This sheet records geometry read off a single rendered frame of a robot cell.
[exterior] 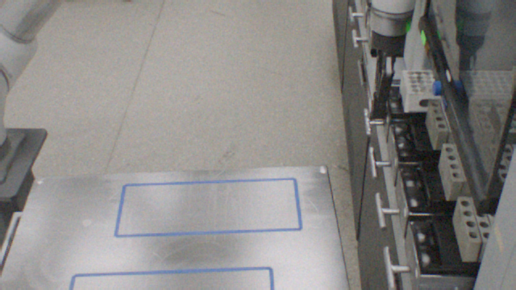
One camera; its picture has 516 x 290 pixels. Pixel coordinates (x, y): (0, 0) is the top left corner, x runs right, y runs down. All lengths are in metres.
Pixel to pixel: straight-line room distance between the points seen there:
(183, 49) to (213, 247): 2.30
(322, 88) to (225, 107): 0.47
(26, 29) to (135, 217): 0.59
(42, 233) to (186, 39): 2.33
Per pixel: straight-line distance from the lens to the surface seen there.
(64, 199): 1.33
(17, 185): 1.59
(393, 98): 1.57
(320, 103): 2.96
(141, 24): 3.68
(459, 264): 1.18
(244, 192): 1.28
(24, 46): 1.67
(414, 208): 1.29
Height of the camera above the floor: 1.69
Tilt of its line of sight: 38 degrees down
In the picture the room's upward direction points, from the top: 2 degrees counter-clockwise
